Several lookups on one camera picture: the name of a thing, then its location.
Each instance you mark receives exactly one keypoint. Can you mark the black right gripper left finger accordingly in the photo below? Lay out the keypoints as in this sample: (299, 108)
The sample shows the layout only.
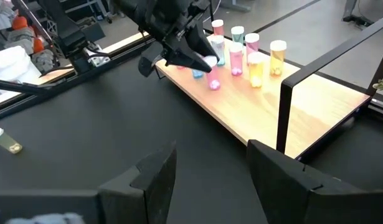
(85, 202)

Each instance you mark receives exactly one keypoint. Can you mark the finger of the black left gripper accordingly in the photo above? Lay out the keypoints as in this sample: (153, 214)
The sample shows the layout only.
(185, 56)
(202, 40)

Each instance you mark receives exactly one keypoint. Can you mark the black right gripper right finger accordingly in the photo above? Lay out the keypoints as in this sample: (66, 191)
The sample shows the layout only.
(303, 199)

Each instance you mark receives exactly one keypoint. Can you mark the red medicine bottle white cap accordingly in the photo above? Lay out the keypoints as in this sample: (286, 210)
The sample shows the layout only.
(217, 29)

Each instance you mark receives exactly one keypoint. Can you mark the blue medicine bottle white cap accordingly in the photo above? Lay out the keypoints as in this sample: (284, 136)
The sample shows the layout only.
(220, 53)
(237, 37)
(197, 74)

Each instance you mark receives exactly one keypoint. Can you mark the pink medicine bottle white cap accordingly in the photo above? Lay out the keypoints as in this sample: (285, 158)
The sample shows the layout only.
(236, 62)
(213, 81)
(252, 46)

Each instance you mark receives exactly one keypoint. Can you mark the yellow medicine bottle white cap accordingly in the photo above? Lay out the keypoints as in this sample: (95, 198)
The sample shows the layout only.
(277, 62)
(256, 73)
(6, 141)

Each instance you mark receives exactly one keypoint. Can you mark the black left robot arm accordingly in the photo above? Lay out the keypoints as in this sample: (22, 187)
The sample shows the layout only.
(66, 28)

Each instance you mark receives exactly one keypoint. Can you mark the orange plush item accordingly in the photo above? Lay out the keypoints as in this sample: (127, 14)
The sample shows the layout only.
(38, 45)
(20, 23)

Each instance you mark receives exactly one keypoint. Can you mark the green artificial potted plant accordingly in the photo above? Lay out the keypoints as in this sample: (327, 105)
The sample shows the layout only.
(382, 84)

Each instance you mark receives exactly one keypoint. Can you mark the grey cloth pile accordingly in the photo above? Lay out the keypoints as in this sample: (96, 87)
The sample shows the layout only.
(23, 40)

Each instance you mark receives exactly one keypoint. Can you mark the black desk leg base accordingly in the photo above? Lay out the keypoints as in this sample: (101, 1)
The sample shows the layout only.
(356, 18)

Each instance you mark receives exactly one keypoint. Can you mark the white cloth bundle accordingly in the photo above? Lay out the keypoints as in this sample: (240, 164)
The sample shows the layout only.
(10, 65)

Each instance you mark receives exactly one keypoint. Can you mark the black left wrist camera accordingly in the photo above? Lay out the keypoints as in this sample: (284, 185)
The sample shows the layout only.
(149, 60)

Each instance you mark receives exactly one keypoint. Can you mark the black frame bar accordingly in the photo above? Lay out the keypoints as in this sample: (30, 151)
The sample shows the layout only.
(17, 87)

